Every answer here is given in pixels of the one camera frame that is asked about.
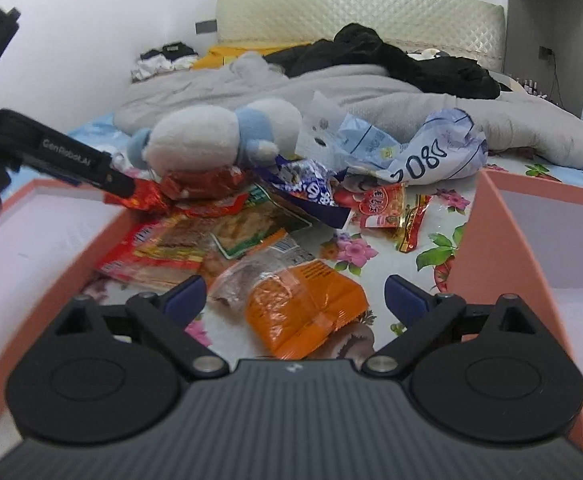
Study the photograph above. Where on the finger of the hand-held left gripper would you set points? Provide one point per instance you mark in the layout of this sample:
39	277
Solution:
121	187

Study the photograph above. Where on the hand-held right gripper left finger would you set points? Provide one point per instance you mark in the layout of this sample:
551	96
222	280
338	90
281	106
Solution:
189	294

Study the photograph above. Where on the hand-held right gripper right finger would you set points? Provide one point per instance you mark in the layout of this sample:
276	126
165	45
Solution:
405	301

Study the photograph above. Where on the crinkled red wrapper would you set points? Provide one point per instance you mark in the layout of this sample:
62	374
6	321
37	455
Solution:
144	197
201	182

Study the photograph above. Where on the orange snack packet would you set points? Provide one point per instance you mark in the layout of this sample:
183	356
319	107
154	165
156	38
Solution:
296	305

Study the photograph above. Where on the pink box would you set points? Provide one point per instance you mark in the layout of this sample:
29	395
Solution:
496	240

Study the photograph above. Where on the blue and white snack packet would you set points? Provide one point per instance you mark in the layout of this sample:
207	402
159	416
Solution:
311	190

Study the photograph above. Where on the red and yellow snack packet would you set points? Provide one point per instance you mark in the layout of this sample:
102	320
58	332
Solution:
161	250

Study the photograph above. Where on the floral bed sheet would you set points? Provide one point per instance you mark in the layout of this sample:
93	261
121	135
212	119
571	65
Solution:
371	260

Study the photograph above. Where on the clear packet of brown snack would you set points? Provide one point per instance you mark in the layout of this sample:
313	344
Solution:
241	280

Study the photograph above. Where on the small red yellow packet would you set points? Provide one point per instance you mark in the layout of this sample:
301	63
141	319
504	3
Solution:
411	225

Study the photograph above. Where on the green-edged snack packet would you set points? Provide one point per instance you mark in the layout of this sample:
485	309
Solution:
251	230

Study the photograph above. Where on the white and blue plush toy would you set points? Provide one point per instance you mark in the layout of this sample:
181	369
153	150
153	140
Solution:
196	135

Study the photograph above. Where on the red candy packet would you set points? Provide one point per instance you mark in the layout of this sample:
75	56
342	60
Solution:
379	205

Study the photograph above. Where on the pink box lid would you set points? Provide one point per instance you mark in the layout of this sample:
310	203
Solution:
31	260

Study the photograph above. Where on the black and white folded clothes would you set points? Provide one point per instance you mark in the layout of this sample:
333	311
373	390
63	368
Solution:
161	62

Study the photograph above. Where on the crumpled white printed bag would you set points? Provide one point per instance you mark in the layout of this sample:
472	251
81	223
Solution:
431	155

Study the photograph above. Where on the yellow cloth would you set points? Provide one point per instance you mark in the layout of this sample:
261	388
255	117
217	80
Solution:
216	57

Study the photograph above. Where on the light blue crumpled bag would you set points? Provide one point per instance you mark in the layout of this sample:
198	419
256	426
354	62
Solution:
366	140

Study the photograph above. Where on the clear plastic bag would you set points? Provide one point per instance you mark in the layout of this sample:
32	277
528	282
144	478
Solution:
321	125

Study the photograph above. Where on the grey blanket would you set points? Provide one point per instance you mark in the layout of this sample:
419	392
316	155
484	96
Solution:
321	85

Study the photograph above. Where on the black clothing pile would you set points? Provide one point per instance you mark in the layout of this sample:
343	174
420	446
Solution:
421	67

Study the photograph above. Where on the black outlet plug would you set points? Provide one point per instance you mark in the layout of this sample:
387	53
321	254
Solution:
545	51

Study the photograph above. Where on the cream quilted headboard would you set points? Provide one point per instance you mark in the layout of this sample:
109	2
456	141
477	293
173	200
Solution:
371	10

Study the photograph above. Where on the white cabinet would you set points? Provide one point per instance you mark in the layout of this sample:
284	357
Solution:
546	10

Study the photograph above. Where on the grey wall outlet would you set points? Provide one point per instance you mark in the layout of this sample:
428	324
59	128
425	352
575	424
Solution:
206	26

